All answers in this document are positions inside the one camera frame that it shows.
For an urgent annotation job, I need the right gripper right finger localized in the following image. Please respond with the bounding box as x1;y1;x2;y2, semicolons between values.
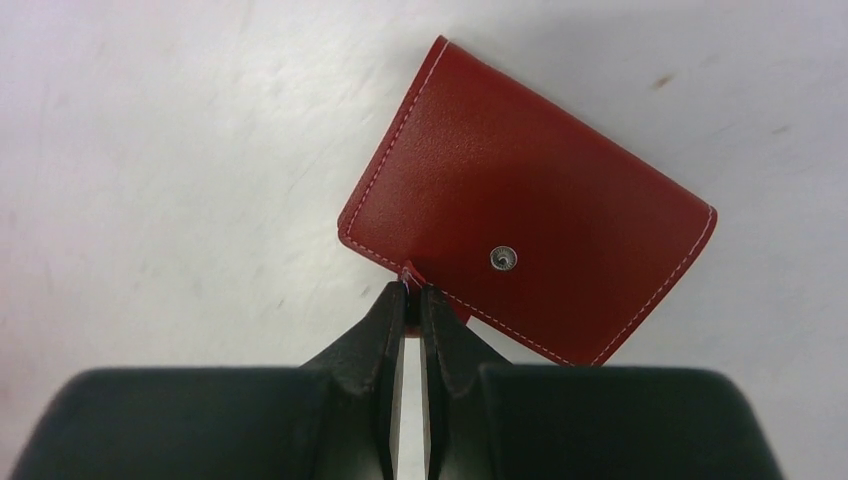
419;286;509;479

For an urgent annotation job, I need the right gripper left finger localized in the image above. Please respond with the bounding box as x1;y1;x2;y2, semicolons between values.
302;281;406;479

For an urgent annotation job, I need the red leather card holder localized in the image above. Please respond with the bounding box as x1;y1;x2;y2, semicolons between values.
338;37;718;365

